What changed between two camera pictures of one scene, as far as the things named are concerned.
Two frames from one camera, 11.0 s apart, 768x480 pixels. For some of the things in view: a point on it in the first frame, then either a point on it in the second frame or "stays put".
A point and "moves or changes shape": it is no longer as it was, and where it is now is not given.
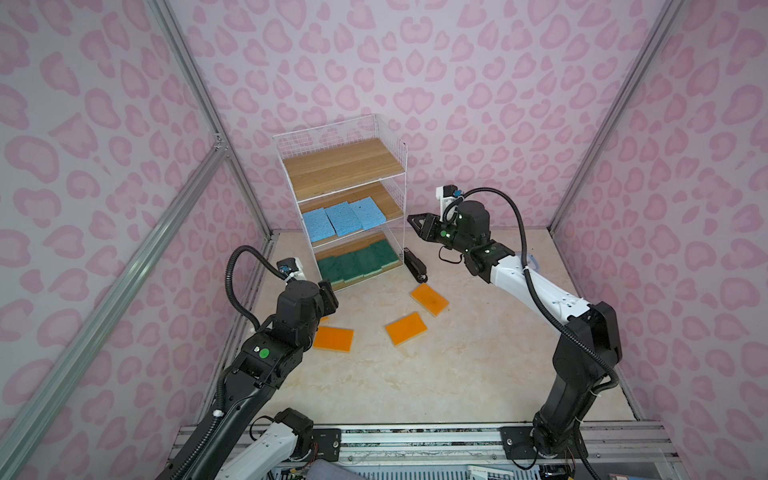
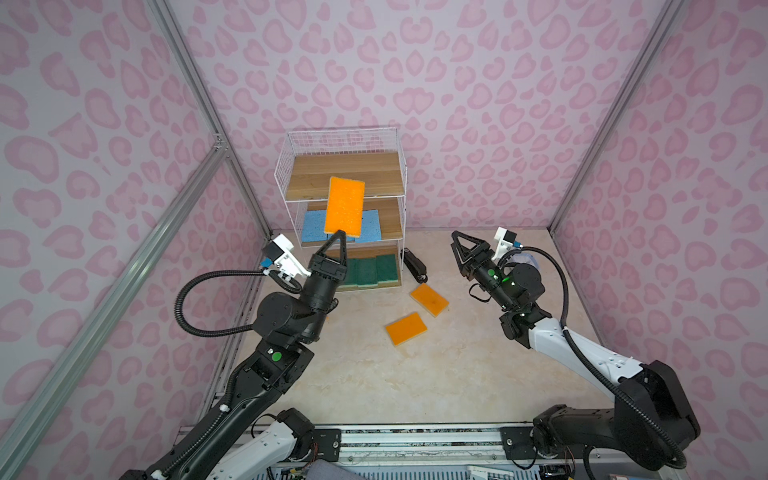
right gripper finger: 426,229 -> 468,269
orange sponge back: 429,300 stays put
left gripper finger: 331,301 -> 342,234
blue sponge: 318,224 moves or changes shape
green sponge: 366,256 -> 387,269
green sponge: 336,269 moves or changes shape
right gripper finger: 422,222 -> 483,246
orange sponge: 406,327 stays put
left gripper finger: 325,290 -> 326,246
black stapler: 415,266 stays put
